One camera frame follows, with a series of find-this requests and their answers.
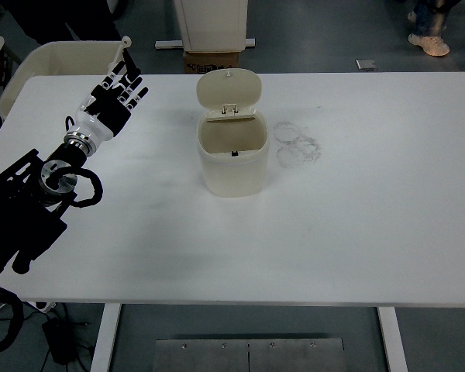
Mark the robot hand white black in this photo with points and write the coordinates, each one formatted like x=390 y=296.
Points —
x=97 y=124

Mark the cream plastic trash bin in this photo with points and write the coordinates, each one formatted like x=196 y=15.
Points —
x=232 y=174

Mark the grey metal base bar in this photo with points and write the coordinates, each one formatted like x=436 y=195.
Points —
x=166 y=44

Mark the cream plastic chair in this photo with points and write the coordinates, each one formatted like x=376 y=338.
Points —
x=62 y=58

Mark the black power adapter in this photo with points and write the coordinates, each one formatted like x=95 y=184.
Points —
x=58 y=341

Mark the white power strip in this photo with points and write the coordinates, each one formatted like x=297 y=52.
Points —
x=44 y=306

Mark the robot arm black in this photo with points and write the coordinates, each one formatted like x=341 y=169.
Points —
x=19 y=217

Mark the white table leg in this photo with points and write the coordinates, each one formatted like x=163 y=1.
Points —
x=392 y=341
x=105 y=337

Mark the person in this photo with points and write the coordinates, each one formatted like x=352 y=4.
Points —
x=430 y=44

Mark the brown cardboard box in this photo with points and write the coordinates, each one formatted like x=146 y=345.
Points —
x=211 y=62

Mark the grey floor outlet plate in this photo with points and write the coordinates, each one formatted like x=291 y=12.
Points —
x=366 y=64

